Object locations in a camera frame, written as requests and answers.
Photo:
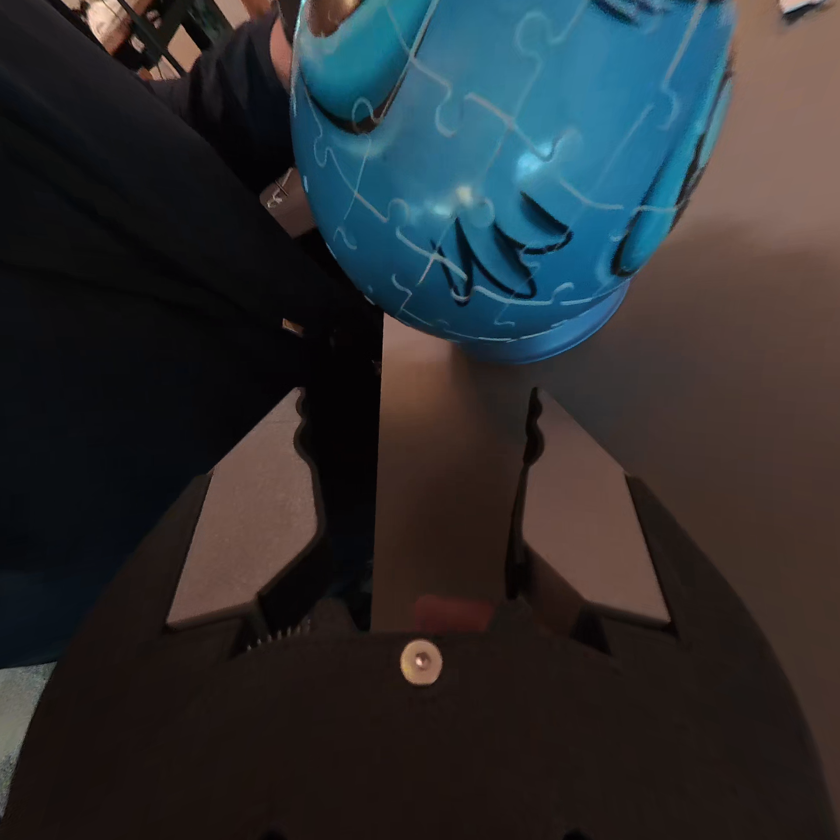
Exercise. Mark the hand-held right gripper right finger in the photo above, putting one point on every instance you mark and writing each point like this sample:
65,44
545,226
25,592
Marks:
584,525

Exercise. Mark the blue plastic ball stand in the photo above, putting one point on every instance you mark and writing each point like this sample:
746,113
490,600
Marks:
558,341

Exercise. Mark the person's left forearm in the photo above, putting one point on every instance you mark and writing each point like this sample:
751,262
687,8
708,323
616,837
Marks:
229,98

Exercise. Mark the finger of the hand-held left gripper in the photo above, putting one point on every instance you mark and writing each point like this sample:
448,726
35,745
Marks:
292,210

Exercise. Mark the blue white puzzle ball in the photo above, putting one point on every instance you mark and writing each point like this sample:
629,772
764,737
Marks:
492,164

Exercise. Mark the white puzzle pieces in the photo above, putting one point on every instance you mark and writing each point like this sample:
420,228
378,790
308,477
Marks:
797,5

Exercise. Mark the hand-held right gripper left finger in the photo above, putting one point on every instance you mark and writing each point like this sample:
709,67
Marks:
249,525

